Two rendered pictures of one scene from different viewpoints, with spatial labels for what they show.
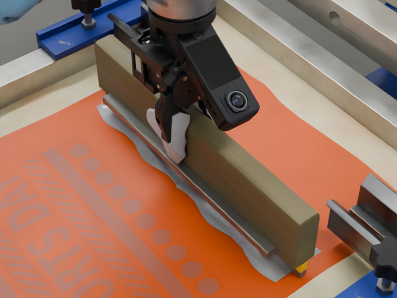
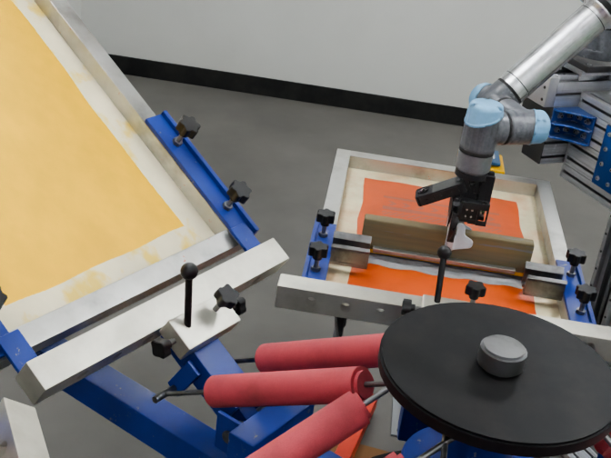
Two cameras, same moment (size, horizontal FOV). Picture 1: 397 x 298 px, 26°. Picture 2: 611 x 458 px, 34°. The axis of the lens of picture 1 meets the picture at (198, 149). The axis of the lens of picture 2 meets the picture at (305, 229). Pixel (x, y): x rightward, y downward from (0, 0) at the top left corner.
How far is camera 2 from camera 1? 2.48 m
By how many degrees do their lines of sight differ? 95
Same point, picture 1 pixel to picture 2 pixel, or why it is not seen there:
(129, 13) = (569, 288)
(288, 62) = not seen: hidden behind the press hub
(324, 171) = (400, 289)
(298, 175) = (407, 283)
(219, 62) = (442, 185)
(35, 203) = not seen: hidden behind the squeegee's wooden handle
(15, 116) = (537, 258)
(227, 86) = (431, 188)
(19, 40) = not seen: outside the picture
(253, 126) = (452, 293)
